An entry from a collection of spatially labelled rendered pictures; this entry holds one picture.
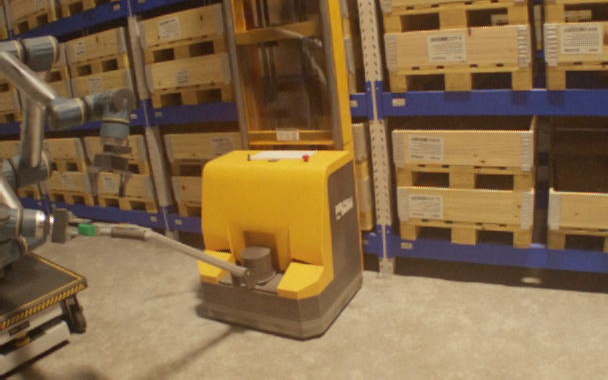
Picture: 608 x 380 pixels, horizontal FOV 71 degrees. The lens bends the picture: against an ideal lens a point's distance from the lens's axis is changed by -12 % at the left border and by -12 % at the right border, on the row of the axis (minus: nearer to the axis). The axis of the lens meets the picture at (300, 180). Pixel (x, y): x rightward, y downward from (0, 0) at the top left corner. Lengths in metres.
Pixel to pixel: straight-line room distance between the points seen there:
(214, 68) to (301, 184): 1.26
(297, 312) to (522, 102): 1.62
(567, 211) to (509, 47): 0.95
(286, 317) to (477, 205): 1.24
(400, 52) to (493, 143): 0.72
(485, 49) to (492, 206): 0.88
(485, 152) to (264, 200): 1.24
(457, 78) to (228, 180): 1.40
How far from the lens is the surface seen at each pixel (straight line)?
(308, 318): 2.54
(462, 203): 2.83
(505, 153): 2.71
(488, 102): 2.70
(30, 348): 2.98
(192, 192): 3.79
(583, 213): 2.83
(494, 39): 2.66
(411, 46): 2.75
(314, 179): 2.45
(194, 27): 3.47
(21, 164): 3.09
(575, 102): 2.68
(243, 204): 2.68
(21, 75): 2.23
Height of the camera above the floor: 1.50
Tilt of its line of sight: 16 degrees down
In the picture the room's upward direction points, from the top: 7 degrees counter-clockwise
